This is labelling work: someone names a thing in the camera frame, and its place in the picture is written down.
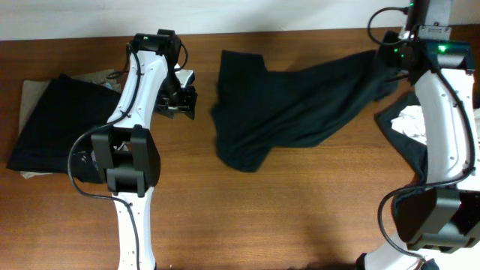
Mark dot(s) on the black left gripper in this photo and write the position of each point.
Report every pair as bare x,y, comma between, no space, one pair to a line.
186,103

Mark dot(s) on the dark green t-shirt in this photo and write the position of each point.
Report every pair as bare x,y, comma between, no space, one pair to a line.
258,110

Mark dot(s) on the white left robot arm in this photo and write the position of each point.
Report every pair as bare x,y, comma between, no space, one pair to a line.
127,158

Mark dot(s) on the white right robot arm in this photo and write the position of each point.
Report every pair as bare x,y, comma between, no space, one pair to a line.
437,222

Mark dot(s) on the folded black garment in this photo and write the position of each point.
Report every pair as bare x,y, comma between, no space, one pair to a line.
62,125

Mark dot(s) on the folded beige garment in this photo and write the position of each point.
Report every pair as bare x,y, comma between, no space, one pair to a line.
32,93

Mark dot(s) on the dark garment under pile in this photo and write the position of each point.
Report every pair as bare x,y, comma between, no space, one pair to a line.
413,152

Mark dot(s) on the white crumpled garment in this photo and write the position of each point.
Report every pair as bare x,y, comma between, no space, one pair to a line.
412,123

